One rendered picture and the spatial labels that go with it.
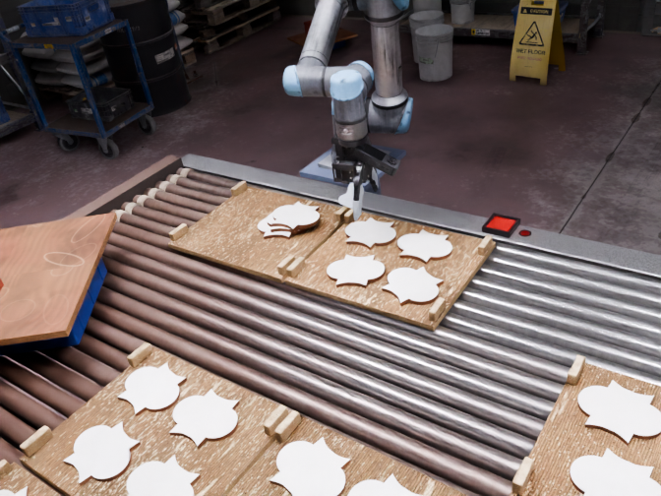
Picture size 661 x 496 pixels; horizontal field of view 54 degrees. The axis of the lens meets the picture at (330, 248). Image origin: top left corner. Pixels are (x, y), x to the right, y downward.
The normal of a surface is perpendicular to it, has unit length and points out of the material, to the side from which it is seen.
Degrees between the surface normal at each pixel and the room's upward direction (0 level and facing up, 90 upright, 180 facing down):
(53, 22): 92
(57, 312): 0
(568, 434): 0
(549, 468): 0
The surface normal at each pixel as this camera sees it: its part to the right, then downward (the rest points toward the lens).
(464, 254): -0.13, -0.82
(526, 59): -0.65, 0.32
